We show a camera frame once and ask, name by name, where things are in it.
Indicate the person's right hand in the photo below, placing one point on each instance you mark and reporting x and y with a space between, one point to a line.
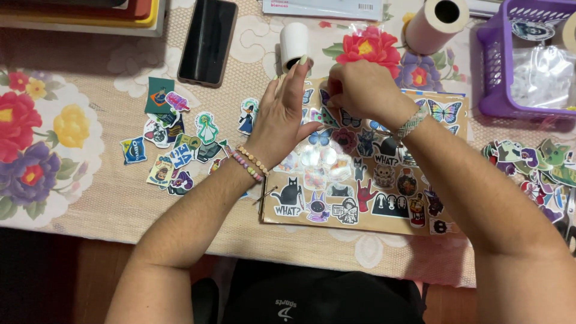
369 92

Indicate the person's left hand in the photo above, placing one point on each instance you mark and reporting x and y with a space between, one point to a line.
281 126

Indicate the person's right fingers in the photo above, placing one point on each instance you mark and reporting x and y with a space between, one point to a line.
337 87

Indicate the small white paper roll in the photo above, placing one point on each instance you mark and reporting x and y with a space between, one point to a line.
294 42

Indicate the white mailing packet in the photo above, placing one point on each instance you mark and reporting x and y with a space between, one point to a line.
321 8

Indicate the blue sheet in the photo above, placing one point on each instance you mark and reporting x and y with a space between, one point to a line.
434 93

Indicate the large cream paper roll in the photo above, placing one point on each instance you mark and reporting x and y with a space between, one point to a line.
432 29

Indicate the kraft board covered with stickers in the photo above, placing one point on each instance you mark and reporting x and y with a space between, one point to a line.
382 198

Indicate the black smartphone in brown case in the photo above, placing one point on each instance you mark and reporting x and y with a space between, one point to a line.
208 40

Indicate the purple plastic basket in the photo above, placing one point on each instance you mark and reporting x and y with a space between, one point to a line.
492 67

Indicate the white paper sheet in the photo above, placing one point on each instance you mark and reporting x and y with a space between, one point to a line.
486 6

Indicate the pile of loose stickers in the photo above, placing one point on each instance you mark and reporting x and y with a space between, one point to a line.
540 166
173 148

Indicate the round dark sticker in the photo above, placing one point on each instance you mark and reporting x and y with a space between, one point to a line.
533 29

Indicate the clear plastic bag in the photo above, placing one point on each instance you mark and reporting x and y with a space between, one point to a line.
542 76

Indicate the person's black clothing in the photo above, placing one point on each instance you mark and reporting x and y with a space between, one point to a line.
315 297

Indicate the beige tape roll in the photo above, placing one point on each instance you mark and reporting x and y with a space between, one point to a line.
570 33

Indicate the floral lace tablecloth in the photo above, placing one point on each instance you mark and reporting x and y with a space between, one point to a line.
103 189

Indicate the stack of coloured folders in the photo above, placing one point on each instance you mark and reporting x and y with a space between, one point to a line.
81 15

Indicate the black scissors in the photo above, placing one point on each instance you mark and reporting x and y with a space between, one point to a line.
568 225

